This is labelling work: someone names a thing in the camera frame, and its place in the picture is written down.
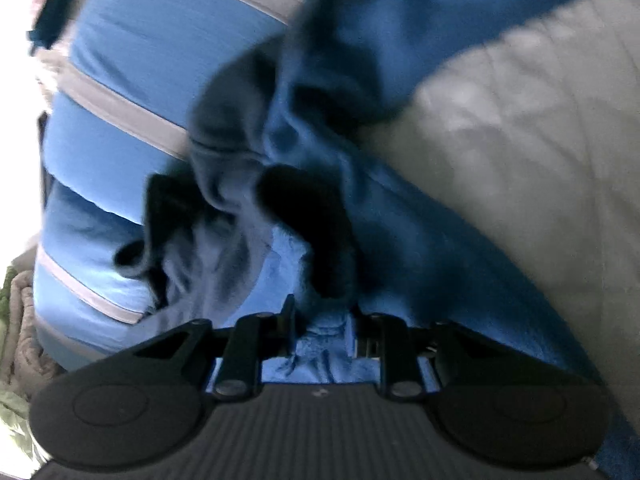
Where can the dark navy garment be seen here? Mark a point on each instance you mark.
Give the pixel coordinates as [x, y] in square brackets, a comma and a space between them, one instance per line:
[145, 230]

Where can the blue garment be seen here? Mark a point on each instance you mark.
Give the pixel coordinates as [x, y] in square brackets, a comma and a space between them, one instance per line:
[360, 60]

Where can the green blanket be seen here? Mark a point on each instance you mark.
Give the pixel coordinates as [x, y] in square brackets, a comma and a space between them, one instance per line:
[7, 410]

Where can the grey quilted bed cover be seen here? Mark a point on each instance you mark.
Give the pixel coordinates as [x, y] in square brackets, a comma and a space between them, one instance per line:
[525, 160]

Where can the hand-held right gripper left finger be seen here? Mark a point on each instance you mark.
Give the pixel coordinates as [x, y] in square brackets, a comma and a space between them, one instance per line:
[245, 350]

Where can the blue pillow with grey stripes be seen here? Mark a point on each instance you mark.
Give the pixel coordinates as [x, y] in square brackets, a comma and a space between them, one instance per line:
[150, 25]
[85, 230]

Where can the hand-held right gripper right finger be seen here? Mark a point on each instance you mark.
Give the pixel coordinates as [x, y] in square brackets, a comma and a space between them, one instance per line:
[395, 350]

